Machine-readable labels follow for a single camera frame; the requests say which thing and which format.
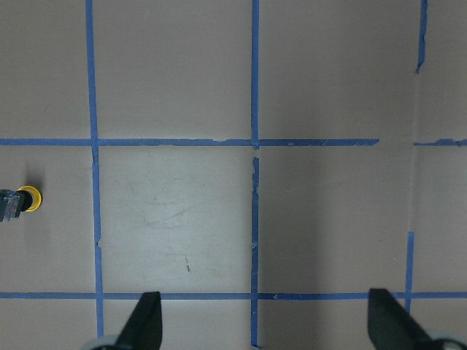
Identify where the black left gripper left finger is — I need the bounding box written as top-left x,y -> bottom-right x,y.
115,292 -> 162,350

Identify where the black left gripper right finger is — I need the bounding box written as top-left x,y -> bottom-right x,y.
368,289 -> 438,350

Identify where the yellow push button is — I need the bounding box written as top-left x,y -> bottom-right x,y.
1,185 -> 42,222

